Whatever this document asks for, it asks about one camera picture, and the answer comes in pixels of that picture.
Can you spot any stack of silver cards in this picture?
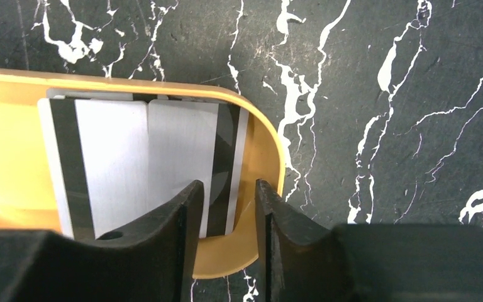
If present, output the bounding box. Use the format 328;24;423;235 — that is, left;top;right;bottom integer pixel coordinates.
37;87;249;240

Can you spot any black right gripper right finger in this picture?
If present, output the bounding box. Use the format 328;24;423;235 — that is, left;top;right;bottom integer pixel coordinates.
255;179;483;301

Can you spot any orange card tray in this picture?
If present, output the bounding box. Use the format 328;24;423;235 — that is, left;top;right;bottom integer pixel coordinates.
0;69;286;279

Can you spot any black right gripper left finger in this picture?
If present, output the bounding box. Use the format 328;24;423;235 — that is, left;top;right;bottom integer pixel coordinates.
0;181;204;301

